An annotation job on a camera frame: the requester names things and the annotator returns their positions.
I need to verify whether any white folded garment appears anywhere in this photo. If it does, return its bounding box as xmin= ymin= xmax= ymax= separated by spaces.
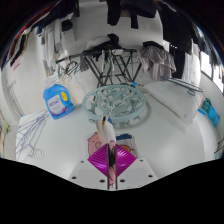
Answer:
xmin=85 ymin=35 xmax=113 ymax=51

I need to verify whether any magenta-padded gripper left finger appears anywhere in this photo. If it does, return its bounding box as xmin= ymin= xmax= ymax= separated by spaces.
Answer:
xmin=68 ymin=143 xmax=110 ymax=190

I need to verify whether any white pillow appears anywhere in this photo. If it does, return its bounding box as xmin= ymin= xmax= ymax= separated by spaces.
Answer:
xmin=144 ymin=80 xmax=205 ymax=126

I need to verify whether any grey garment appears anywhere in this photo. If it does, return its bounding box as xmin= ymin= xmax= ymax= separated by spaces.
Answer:
xmin=137 ymin=41 xmax=177 ymax=82

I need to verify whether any colourful hanging clothes row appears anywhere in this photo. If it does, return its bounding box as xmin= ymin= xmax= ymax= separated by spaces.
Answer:
xmin=0 ymin=24 xmax=33 ymax=71

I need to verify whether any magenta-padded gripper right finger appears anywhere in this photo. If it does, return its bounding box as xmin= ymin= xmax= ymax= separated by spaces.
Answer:
xmin=114 ymin=143 xmax=159 ymax=190

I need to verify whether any black folding drying rack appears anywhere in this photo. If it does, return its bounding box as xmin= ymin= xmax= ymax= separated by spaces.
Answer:
xmin=55 ymin=47 xmax=148 ymax=88

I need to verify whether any teal cloth item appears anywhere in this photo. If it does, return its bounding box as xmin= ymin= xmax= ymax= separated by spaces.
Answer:
xmin=199 ymin=97 xmax=221 ymax=128

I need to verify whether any cartoon lion print towel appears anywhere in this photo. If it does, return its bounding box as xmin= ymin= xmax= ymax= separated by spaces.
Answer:
xmin=87 ymin=114 xmax=140 ymax=188

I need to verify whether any pale blue round clip hanger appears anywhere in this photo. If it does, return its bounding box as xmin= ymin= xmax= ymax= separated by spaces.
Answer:
xmin=81 ymin=84 xmax=150 ymax=130

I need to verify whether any dark hanging clothes row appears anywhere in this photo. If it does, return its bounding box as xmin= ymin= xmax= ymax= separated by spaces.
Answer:
xmin=105 ymin=0 xmax=216 ymax=83

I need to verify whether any purple wire hanger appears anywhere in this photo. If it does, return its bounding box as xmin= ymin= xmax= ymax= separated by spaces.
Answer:
xmin=14 ymin=114 xmax=48 ymax=162
xmin=15 ymin=110 xmax=51 ymax=158

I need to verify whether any blue detergent bottle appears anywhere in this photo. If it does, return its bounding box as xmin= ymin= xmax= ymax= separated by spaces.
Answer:
xmin=42 ymin=83 xmax=75 ymax=121

